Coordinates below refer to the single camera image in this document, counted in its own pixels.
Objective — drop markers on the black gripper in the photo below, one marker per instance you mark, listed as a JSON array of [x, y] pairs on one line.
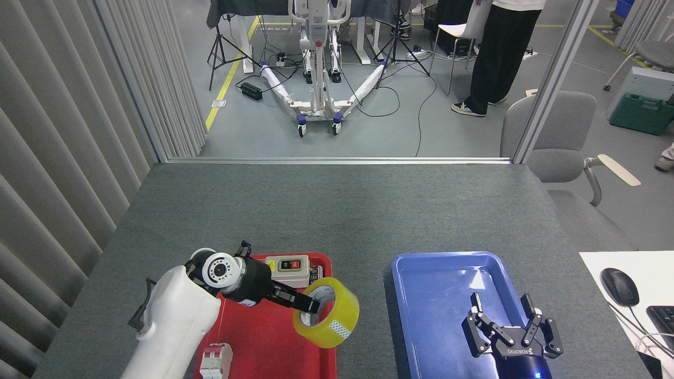
[[255, 281], [521, 366]]

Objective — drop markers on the yellow tape roll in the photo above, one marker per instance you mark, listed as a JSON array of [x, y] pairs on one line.
[[339, 316]]

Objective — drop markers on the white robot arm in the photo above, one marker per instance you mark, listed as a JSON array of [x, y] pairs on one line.
[[174, 321]]

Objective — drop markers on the red plastic tray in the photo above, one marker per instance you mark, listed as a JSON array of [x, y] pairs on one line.
[[263, 342]]

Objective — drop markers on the blue plastic tray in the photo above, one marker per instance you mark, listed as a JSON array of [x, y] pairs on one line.
[[432, 305]]

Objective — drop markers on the white circuit breaker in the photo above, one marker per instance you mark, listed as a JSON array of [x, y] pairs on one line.
[[216, 363]]

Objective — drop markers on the black computer mouse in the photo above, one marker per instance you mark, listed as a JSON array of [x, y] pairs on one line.
[[618, 287]]

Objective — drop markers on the white side desk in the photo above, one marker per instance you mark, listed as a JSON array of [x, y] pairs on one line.
[[647, 273]]

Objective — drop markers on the black keyboard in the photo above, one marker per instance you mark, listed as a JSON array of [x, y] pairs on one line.
[[663, 323]]

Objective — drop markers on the grey office chair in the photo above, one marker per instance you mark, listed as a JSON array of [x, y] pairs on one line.
[[558, 137]]

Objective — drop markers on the black power brick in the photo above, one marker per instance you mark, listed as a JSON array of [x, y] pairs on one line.
[[251, 91]]

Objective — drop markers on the white stand on wheels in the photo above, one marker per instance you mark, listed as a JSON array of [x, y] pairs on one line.
[[317, 79]]

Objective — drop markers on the person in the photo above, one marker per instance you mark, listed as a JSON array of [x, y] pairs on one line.
[[500, 52], [666, 160], [403, 29]]

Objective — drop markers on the white power strip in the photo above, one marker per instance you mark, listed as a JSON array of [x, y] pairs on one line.
[[280, 59], [418, 52]]

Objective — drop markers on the green plastic case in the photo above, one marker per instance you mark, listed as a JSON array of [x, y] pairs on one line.
[[640, 113]]

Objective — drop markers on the black tripod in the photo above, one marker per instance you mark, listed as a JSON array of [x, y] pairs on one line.
[[218, 47], [396, 50]]

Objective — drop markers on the grey vertical blinds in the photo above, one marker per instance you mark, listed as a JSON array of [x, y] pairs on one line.
[[52, 158]]

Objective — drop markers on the grey metal box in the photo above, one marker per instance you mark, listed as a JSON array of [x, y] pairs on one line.
[[650, 81]]

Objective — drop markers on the desk with dark cloth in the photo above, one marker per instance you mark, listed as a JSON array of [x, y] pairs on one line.
[[253, 6]]

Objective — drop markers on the white plastic chair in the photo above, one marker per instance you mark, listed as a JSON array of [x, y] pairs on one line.
[[463, 29]]

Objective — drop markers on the grey seat stool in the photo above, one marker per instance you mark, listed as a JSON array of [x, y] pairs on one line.
[[655, 52]]

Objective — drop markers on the black computer case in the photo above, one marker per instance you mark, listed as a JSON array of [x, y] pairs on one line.
[[447, 16]]

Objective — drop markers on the blue bin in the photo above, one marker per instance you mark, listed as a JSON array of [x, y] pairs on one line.
[[624, 10]]

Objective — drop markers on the white two-button switch box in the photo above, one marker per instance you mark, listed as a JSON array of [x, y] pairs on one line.
[[295, 276]]

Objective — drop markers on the silver post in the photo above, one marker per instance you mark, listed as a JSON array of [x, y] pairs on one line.
[[553, 79]]

